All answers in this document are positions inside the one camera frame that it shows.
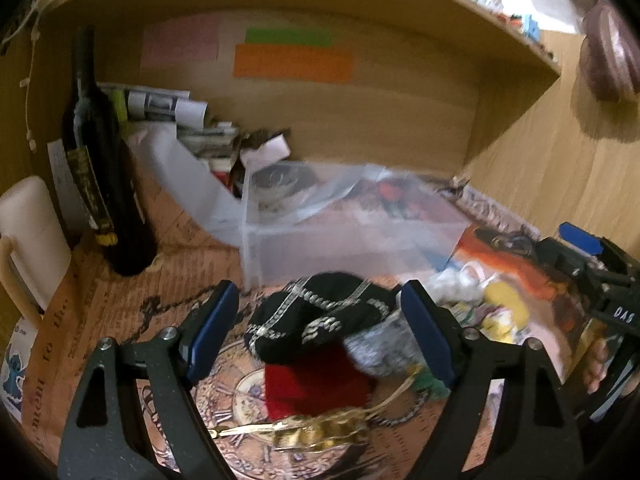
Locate yellow soft pouch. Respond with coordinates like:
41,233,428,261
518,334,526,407
480,281,530,344

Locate black white braided bracelet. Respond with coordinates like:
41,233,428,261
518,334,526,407
368,389,432,428

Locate green knitted pouch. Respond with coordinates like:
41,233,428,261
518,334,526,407
411,364,450,401

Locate white drawstring pouch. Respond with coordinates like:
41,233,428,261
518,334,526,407
425,269,484,306

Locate grey knitted pouch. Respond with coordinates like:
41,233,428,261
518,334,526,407
344,309,426,378

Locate red and gold pouch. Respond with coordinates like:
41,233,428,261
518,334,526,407
208,346,377,453

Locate black pouch with silver trim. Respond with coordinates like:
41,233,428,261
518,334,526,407
244,272,399,365

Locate person's hand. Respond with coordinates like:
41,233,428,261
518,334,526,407
582,338,608,394

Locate cream ceramic mug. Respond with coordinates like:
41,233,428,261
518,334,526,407
1,176,72,328

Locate dark wine bottle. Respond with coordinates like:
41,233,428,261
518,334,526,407
61,26,157,278

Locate wooden shelf board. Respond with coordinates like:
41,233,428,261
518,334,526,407
29,0,560,174

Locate clear plastic storage box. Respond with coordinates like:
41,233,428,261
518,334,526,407
241,162,471,288

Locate stack of newspapers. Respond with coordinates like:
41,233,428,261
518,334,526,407
98,82,241,174

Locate orange sticky note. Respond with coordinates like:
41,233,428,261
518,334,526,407
233,44,355,84

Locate small white cardboard box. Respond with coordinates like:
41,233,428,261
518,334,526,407
240,133,291,171

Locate green sticky note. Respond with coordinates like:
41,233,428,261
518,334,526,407
245,27,333,48

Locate pink sticky note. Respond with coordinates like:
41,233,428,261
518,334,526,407
140,13,221,68

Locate purple round wall object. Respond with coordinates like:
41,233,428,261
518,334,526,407
579,0,639,102

